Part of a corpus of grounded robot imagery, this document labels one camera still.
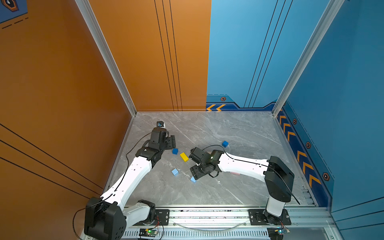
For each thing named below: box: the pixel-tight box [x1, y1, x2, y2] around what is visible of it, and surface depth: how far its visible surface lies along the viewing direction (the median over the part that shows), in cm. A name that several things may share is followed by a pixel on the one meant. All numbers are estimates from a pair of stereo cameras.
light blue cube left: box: [171, 168, 179, 177], surface depth 88 cm
